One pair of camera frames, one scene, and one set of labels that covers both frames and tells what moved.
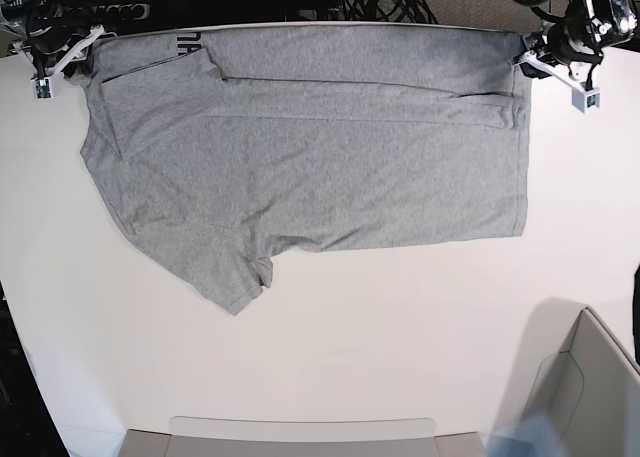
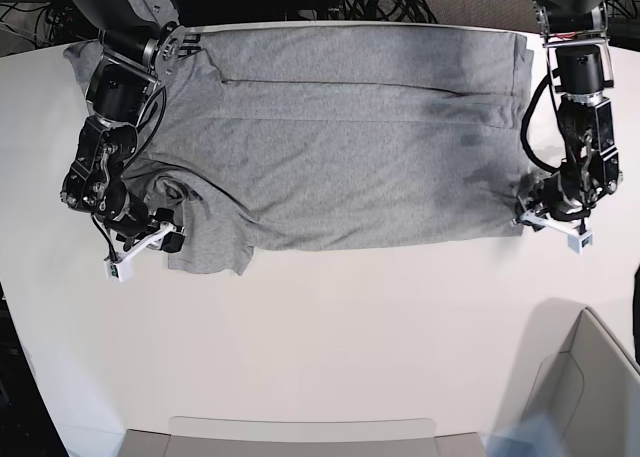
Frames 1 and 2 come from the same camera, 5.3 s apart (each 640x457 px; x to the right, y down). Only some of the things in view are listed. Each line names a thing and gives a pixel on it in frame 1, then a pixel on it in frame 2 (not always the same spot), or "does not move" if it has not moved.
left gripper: x=47 y=35 to x=128 y=216
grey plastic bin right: x=589 y=392 does not move
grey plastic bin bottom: x=223 y=437 does not move
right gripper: x=565 y=43 to x=565 y=198
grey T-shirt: x=218 y=148 does not move
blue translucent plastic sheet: x=535 y=436 does not move
